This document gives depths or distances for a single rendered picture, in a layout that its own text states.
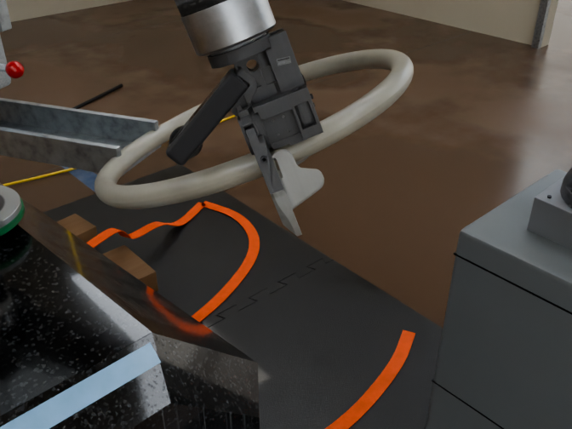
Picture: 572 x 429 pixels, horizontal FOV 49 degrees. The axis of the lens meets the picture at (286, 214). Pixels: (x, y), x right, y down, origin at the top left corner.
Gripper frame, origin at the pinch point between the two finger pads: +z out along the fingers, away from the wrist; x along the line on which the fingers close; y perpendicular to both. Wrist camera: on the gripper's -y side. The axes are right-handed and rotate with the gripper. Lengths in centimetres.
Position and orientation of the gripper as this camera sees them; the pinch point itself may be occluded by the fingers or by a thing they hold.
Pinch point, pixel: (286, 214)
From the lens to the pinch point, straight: 73.5
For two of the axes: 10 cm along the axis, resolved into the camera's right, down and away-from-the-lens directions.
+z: 3.5, 8.6, 3.7
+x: -1.0, -3.5, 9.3
